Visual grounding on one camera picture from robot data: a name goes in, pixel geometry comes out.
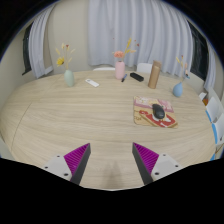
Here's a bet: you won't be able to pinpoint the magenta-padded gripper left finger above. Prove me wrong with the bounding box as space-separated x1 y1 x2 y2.
42 142 92 186

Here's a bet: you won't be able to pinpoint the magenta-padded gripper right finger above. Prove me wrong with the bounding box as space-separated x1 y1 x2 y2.
131 142 183 186

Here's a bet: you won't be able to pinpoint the black computer mouse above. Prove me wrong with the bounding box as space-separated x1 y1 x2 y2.
151 103 166 120

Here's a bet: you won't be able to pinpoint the cartoon print mouse pad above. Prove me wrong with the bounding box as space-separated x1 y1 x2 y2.
133 95 179 129

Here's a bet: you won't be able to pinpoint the blue vase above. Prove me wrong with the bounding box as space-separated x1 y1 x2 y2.
172 82 184 98

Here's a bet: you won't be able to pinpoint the white remote control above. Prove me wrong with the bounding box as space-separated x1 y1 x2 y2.
84 78 100 88

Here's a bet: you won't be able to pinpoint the pale green vase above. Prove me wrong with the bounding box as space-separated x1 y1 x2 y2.
63 69 75 88

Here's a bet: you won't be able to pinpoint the white and blue chairs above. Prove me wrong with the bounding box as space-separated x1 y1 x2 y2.
198 87 224 161

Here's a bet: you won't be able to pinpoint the black rectangular box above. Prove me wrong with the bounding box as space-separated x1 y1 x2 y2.
129 72 145 83

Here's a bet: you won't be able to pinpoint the tan drink bottle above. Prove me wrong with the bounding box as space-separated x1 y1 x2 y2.
147 60 163 90

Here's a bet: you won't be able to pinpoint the pink vase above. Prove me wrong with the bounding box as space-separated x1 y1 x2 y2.
114 60 126 80

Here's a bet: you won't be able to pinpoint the small beige dried flowers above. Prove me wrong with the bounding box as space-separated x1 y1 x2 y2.
175 54 191 84

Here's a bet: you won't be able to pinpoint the narrow white curtain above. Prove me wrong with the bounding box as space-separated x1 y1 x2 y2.
203 41 217 91
28 4 58 79

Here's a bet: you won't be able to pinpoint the orange and yellow dried flowers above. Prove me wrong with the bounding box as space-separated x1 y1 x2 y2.
112 37 140 63

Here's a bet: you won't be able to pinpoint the dark window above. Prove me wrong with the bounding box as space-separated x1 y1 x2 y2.
21 23 34 76
187 20 209 81

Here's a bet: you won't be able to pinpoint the wide white curtain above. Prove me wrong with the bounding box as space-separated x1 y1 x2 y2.
87 0 194 78

